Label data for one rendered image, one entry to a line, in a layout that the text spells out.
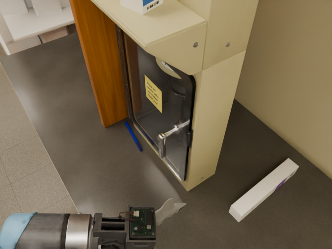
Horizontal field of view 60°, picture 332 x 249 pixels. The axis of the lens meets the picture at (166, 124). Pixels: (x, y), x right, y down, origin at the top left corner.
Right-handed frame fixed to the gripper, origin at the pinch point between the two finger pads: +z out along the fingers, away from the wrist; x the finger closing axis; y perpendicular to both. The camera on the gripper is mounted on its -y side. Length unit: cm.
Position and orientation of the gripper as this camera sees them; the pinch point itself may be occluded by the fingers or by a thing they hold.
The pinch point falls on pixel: (190, 239)
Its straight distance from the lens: 64.5
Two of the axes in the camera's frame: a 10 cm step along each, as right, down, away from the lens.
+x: -0.7, -7.1, 7.0
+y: 1.7, -7.0, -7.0
